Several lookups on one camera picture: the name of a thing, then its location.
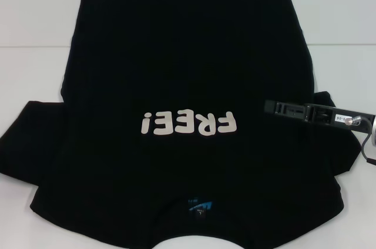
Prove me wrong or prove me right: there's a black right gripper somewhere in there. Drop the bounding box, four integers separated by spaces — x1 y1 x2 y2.
264 99 375 130

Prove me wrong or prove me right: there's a black shirt with FREE print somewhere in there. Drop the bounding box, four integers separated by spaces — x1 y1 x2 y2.
0 0 362 249

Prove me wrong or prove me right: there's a right arm cable with plug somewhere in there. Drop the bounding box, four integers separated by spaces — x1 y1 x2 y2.
344 115 376 168

